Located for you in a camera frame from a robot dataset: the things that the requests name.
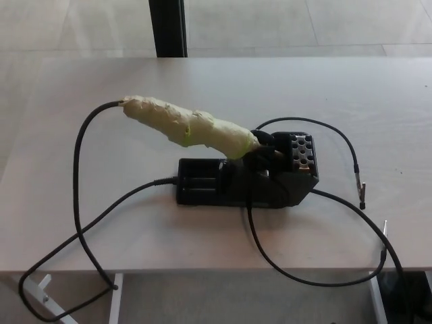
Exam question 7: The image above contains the black soldering iron cable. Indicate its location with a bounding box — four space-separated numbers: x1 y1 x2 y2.
18 99 178 323

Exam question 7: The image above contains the tape-wrapped soldering iron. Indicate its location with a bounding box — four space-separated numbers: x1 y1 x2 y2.
118 94 263 159

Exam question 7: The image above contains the black soldering station base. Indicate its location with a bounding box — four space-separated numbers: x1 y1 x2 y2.
175 130 320 207

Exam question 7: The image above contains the black pillar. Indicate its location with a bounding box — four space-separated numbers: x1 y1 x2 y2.
148 0 188 58

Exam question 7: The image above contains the white table leg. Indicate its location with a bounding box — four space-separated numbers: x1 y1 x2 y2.
107 273 124 324
369 271 388 324

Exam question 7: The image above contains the white diagonal table brace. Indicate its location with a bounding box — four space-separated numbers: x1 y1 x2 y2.
6 269 60 324

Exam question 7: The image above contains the black power cable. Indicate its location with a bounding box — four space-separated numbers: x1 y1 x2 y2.
308 188 414 324

